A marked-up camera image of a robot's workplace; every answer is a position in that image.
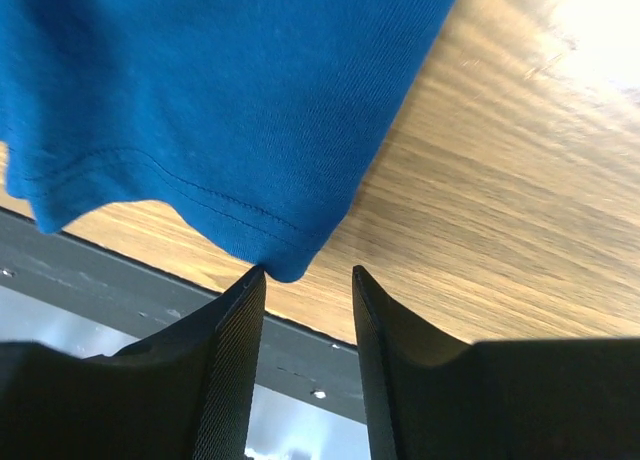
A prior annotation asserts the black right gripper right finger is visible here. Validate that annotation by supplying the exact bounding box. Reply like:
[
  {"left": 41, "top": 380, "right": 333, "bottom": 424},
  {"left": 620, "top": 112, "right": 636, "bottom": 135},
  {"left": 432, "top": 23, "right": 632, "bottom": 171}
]
[{"left": 352, "top": 266, "right": 639, "bottom": 459}]

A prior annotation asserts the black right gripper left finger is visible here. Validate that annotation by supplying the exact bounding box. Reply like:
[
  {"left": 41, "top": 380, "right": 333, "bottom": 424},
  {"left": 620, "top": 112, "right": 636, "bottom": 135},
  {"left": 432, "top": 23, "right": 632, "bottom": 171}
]
[{"left": 1, "top": 267, "right": 266, "bottom": 459}]

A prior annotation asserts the navy blue printed t-shirt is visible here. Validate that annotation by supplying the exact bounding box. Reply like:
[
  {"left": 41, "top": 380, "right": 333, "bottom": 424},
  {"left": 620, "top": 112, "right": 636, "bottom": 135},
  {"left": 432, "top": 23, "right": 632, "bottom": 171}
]
[{"left": 1, "top": 0, "right": 456, "bottom": 282}]

